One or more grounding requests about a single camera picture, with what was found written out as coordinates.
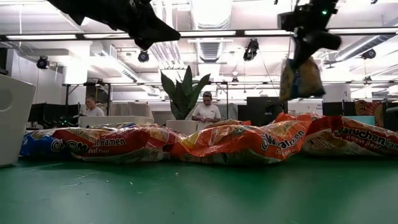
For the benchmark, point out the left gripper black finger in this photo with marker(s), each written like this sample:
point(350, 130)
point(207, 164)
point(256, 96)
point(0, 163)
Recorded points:
point(161, 31)

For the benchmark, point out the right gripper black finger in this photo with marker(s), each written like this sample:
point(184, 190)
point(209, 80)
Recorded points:
point(301, 53)

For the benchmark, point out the blue yellow ramen noodle pack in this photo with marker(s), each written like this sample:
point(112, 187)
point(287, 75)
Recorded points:
point(306, 82)
point(115, 125)
point(37, 146)

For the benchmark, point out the red beef ramen noodle pack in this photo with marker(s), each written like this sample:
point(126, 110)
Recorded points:
point(109, 143)
point(295, 117)
point(351, 138)

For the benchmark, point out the orange chicken ramen noodle pack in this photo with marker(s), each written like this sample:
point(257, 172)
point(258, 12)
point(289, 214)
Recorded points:
point(236, 143)

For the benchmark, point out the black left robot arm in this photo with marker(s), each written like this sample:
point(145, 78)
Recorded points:
point(93, 12)

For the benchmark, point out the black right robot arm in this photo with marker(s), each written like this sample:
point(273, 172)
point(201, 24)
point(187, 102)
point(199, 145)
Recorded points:
point(317, 15)

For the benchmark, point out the black ceiling spotlight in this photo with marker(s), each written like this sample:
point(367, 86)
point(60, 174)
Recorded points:
point(369, 54)
point(251, 49)
point(143, 56)
point(43, 63)

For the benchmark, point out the long ceiling light strip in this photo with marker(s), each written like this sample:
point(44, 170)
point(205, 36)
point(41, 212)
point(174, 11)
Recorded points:
point(267, 32)
point(40, 37)
point(363, 30)
point(208, 33)

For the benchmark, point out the white cylinder tank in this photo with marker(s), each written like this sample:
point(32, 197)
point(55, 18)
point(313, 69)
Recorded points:
point(337, 93)

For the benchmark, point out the large black monitor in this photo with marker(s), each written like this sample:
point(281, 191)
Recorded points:
point(261, 110)

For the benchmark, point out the snake plant in white pot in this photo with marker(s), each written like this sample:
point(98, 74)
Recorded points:
point(183, 99)

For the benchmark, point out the orange patterned tapestry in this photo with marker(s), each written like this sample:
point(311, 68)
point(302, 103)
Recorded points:
point(370, 109)

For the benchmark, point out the translucent blue plastic bin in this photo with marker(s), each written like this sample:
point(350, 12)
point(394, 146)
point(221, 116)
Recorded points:
point(360, 119)

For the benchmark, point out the white plastic bin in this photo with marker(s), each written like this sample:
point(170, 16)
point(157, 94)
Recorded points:
point(118, 120)

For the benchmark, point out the black office chair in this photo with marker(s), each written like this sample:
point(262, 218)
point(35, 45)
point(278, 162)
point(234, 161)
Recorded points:
point(392, 119)

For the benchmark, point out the row of black monitors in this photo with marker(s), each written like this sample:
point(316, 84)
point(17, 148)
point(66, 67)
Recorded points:
point(53, 113)

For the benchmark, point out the pale grey plastic bin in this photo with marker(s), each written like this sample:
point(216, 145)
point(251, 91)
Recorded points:
point(15, 130)

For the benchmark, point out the green table mat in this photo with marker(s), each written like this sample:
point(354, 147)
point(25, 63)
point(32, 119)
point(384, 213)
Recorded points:
point(199, 193)

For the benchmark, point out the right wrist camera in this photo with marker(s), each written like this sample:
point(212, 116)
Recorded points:
point(289, 20)

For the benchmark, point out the black metal frame table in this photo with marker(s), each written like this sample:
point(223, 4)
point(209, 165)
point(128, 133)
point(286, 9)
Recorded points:
point(87, 84)

